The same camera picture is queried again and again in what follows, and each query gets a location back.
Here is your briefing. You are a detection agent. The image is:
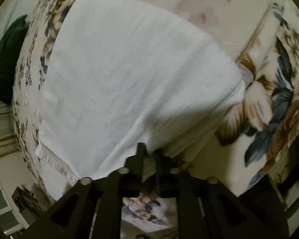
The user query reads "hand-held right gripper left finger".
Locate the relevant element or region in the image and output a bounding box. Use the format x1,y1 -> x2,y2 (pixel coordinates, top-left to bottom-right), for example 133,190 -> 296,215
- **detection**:
19,143 -> 148,239

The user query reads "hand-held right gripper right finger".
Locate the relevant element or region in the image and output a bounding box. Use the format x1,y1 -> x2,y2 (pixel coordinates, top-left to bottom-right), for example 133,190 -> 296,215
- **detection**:
149,149 -> 289,239

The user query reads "white towel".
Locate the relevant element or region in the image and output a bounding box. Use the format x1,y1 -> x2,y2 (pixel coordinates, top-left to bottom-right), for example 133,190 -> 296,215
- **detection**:
35,0 -> 246,201

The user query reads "dark wooden chair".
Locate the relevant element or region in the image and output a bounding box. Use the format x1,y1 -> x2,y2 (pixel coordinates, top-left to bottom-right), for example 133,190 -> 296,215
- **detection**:
264,164 -> 299,219

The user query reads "striped cloth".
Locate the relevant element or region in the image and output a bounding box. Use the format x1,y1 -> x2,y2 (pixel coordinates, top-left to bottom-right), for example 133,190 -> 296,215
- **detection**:
0,100 -> 22,158

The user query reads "floral printed blanket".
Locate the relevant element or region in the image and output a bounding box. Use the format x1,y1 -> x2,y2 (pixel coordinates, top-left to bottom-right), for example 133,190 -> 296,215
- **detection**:
12,0 -> 299,233

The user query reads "dark green cloth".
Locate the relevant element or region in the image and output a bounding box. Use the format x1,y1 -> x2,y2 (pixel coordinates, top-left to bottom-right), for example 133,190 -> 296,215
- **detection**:
0,15 -> 30,104

